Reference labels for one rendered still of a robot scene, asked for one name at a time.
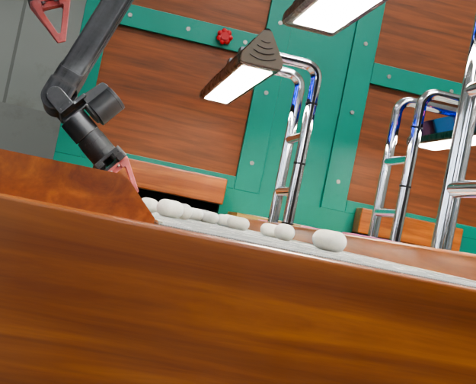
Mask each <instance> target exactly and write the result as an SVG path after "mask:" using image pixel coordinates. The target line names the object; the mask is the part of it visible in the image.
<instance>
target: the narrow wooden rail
mask: <svg viewBox="0 0 476 384"><path fill-rule="evenodd" d="M247 220H248V221H249V224H250V225H249V227H248V229H249V230H253V231H256V232H260V227H261V226H262V225H263V224H264V223H270V224H274V225H279V224H280V223H275V222H266V221H260V220H256V219H247ZM292 227H293V228H294V230H295V236H294V238H293V240H296V241H300V242H306V243H310V244H313V242H312V236H313V234H314V233H315V232H316V231H318V230H319V229H310V228H305V227H300V226H292ZM344 235H345V237H346V239H347V245H346V247H345V249H344V250H343V251H346V252H350V253H354V254H360V255H364V256H367V257H371V258H377V259H381V260H384V261H390V262H394V263H398V264H404V265H407V266H412V267H417V268H421V269H424V270H431V271H435V272H438V273H441V274H448V275H452V276H455V277H461V278H465V279H469V280H475V281H476V254H470V253H465V252H460V251H451V250H446V249H441V248H431V247H427V246H421V245H412V244H407V243H402V242H393V241H388V240H382V239H377V238H368V237H363V236H358V235H349V234H344Z"/></svg>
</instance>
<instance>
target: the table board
mask: <svg viewBox="0 0 476 384"><path fill-rule="evenodd" d="M0 384H476V288H474V287H469V286H462V285H458V284H454V283H447V282H443V281H439V280H432V279H428V278H424V277H417V276H413V275H409V274H402V273H398V272H394V271H389V270H383V269H378V268H374V267H367V266H363V265H359V264H352V263H348V262H344V261H337V260H333V259H329V258H322V257H318V256H314V255H310V254H303V253H298V252H294V251H287V250H283V249H279V248H272V247H268V246H264V245H257V244H253V243H249V242H242V241H238V240H234V239H230V238H223V237H218V236H214V235H207V234H203V233H198V232H191V231H187V230H183V229H176V228H172V227H168V226H161V225H157V224H153V223H149V222H142V221H138V220H134V219H127V218H123V217H119V216H112V215H107V214H103V213H96V212H92V211H88V210H81V209H77V208H73V207H69V206H62V205H58V204H54V203H47V202H43V201H39V200H32V199H27V198H23V197H16V196H12V195H8V194H1V193H0Z"/></svg>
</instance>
